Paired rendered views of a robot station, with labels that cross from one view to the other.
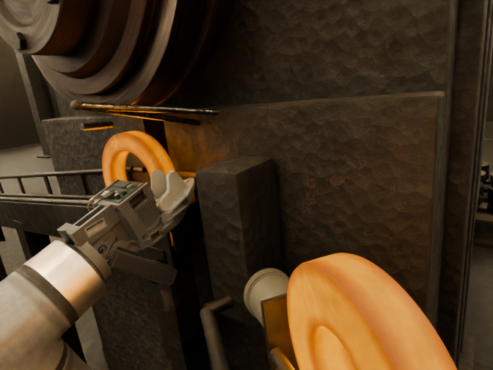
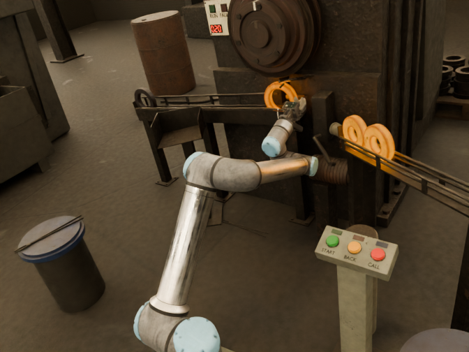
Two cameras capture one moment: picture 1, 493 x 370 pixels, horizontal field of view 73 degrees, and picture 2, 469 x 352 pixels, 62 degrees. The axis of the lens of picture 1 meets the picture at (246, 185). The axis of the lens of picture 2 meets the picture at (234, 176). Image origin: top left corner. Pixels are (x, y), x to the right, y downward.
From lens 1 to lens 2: 1.53 m
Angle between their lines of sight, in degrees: 15
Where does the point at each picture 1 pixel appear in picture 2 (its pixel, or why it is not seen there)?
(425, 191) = (375, 100)
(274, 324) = (340, 130)
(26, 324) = (284, 136)
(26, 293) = (282, 130)
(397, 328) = (360, 122)
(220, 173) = (319, 98)
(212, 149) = (310, 87)
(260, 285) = (334, 126)
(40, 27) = (268, 59)
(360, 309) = (355, 121)
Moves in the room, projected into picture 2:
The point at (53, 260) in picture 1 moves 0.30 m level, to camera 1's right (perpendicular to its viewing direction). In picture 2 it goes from (283, 123) to (348, 112)
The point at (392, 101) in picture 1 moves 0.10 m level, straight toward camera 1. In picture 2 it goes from (367, 77) to (364, 86)
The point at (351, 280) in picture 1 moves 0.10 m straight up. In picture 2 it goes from (354, 118) to (354, 95)
